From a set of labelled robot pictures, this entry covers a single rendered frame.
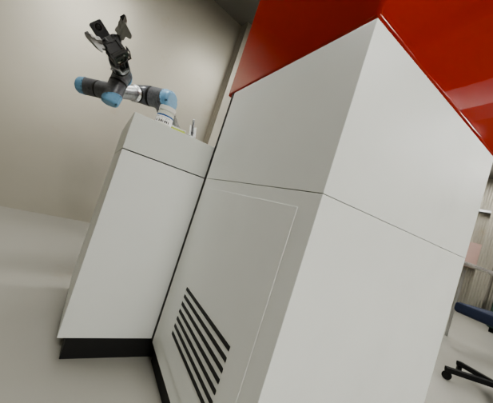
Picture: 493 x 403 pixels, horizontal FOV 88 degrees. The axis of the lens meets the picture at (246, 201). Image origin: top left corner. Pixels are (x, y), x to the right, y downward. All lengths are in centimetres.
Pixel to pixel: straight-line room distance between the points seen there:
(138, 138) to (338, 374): 100
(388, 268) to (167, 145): 89
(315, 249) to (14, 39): 356
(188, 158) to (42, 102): 267
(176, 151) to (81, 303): 69
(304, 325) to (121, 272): 77
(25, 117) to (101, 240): 264
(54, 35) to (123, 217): 292
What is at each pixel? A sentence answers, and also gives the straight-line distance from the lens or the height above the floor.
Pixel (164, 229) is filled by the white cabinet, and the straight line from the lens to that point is 113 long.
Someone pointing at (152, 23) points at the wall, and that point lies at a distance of 413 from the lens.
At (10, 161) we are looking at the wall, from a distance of 362.
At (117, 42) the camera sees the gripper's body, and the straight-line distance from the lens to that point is 123.
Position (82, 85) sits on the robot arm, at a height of 104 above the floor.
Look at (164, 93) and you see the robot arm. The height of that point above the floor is 123.
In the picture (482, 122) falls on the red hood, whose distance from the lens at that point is 122.
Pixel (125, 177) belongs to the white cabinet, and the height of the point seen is 72.
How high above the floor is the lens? 73
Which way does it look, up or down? 2 degrees up
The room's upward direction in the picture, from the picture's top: 18 degrees clockwise
